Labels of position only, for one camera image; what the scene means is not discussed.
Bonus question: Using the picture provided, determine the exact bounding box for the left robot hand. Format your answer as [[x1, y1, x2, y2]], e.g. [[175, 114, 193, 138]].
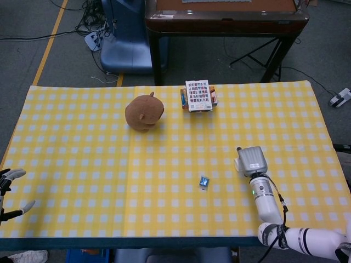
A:
[[0, 168, 36, 224]]

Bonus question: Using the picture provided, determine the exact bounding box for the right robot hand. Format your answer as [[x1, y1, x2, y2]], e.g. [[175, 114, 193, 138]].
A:
[[236, 146, 269, 178]]

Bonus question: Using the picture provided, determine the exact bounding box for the yellow white checkered tablecloth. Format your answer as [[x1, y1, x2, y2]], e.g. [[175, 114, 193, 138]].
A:
[[0, 80, 351, 239]]

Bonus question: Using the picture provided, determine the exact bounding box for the small blue packet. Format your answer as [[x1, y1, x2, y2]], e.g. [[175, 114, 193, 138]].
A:
[[199, 176, 211, 192]]

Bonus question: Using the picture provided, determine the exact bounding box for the white box with picture grid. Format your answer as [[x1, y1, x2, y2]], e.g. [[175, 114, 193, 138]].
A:
[[185, 79, 214, 112]]

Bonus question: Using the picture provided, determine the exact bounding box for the orange and blue box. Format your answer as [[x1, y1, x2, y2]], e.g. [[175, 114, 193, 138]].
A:
[[180, 85, 220, 112]]

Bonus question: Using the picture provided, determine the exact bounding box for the black folding stand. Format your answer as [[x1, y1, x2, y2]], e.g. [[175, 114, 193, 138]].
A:
[[229, 38, 283, 81]]

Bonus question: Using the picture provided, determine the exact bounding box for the white floor device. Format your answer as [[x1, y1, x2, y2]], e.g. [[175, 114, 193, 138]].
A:
[[328, 87, 351, 108]]

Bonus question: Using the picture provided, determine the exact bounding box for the blue plastic crate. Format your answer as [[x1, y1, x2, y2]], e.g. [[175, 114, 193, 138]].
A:
[[65, 248, 110, 263]]

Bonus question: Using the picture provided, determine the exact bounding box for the brown plush capybara toy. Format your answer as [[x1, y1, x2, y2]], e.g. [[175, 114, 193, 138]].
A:
[[124, 92, 165, 134]]

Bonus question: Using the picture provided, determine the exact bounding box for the grey robot torso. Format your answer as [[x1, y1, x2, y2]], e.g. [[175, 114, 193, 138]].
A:
[[114, 246, 234, 263]]

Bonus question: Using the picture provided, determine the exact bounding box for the dark wooden mahjong table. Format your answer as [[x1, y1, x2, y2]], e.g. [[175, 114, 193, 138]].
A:
[[144, 0, 309, 85]]

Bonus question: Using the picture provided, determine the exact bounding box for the white power strip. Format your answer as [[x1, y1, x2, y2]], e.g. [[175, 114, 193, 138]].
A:
[[84, 29, 110, 52]]

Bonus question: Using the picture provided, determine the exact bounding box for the blue plastic chair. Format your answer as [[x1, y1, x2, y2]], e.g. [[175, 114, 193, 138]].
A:
[[100, 0, 154, 75]]

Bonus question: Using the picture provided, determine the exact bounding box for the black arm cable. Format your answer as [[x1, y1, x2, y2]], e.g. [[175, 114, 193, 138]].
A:
[[257, 175, 290, 263]]

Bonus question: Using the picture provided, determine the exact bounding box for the white floor cable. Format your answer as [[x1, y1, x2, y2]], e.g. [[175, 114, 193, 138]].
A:
[[91, 71, 120, 84]]

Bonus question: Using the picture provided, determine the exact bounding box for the black floor cable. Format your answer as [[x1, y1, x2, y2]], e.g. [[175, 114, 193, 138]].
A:
[[0, 26, 91, 42]]

